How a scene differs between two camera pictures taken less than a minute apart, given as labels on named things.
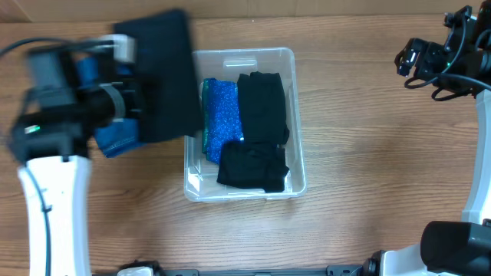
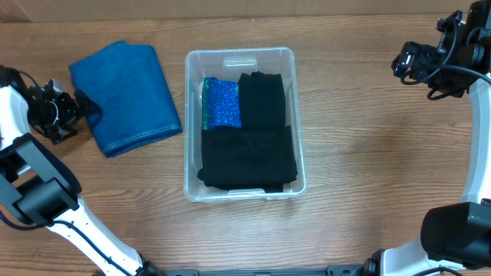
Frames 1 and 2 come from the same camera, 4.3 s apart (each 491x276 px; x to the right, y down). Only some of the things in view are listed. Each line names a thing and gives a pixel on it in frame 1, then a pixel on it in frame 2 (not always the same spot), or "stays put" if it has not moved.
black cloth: x=164 y=60 → x=246 y=157
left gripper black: x=135 y=106 → x=70 y=113
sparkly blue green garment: x=221 y=119 stays put
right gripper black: x=426 y=52 stays put
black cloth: x=261 y=103 stays put
